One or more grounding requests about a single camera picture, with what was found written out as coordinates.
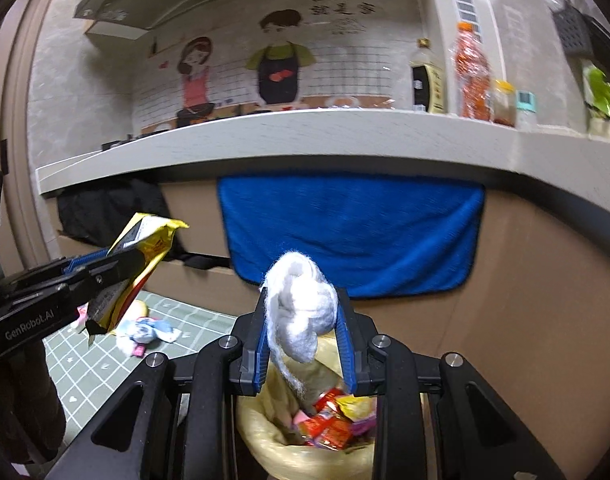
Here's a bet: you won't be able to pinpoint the grey kitchen counter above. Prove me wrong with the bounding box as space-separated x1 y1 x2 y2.
35 107 610 211

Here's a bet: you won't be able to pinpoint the cartoon couple wall sticker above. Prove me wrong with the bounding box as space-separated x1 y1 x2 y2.
130 0 421 131

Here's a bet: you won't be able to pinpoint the white fluffy cloth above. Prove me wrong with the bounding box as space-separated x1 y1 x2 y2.
261 251 338 401

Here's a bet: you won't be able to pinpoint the pile of colourful wrappers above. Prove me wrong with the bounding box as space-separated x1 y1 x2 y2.
292 387 378 453

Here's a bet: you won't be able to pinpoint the blue towel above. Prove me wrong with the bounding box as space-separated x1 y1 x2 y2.
216 174 487 301

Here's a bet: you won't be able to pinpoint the small brown spice jar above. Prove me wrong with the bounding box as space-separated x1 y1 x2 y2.
491 80 517 127

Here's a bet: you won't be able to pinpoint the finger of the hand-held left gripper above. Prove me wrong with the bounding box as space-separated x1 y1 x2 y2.
5 247 154 312
0 247 116 287

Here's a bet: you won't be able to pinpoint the yellow plastic trash bag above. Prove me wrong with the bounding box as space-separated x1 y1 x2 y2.
235 335 426 480

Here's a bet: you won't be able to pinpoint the black hanging rack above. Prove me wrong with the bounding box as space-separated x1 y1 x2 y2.
552 7 610 86

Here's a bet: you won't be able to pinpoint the yellow snack packet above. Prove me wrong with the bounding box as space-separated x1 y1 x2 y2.
82 212 190 350

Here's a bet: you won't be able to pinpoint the white pipe cover column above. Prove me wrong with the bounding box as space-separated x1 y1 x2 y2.
425 0 497 111

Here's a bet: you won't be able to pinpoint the green checked tablecloth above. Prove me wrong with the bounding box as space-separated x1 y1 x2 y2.
42 287 241 456

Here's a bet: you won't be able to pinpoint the black cloth bag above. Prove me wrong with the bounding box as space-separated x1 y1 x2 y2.
57 177 231 271

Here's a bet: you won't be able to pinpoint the small teal lidded jar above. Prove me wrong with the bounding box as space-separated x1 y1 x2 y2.
514 90 538 131

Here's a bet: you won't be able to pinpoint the green vegetable bag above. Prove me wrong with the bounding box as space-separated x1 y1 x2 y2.
582 65 610 136

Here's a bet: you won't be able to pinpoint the dark sauce bottle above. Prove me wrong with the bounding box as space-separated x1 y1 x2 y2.
409 37 448 115

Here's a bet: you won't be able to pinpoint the small wrappers on mat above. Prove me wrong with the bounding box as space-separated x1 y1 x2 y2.
116 316 182 358

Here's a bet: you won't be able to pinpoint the orange capped plastic bottle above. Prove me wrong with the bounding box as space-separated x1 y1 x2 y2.
450 21 493 122

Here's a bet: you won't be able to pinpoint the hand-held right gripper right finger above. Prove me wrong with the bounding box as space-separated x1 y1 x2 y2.
334 288 568 480

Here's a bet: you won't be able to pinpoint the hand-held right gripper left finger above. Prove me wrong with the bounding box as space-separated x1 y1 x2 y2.
45 289 271 480

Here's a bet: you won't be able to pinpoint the black gas stove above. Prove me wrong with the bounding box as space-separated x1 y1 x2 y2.
100 132 150 152

